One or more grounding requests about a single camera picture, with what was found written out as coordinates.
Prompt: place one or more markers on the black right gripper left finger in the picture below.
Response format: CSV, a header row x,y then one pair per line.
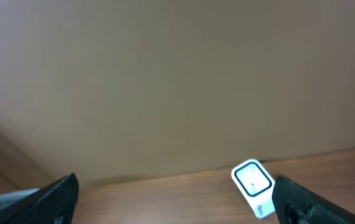
x,y
54,203

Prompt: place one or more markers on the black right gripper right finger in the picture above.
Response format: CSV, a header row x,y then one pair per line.
x,y
295,204

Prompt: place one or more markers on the green 3M gloves packet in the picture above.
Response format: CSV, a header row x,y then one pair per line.
x,y
10,198

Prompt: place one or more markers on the white barcode scanner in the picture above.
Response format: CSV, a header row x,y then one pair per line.
x,y
256,185

